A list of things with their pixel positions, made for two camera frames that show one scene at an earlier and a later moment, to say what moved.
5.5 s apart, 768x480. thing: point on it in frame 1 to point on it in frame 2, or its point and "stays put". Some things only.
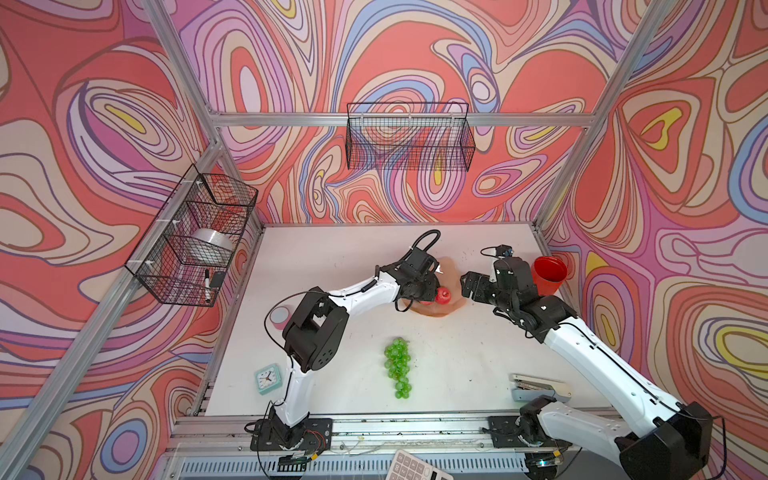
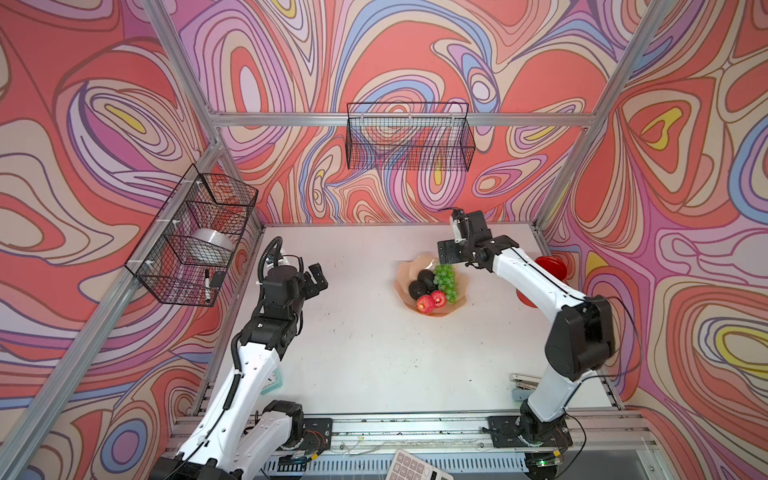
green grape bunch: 397,363 to 445,281
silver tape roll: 209,247 stays put
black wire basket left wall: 185,257 stays put
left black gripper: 432,286 to 311,289
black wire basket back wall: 413,136 stays put
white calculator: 405,466 stays put
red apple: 443,295 stays put
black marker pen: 207,286 stays put
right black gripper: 482,280 to 451,249
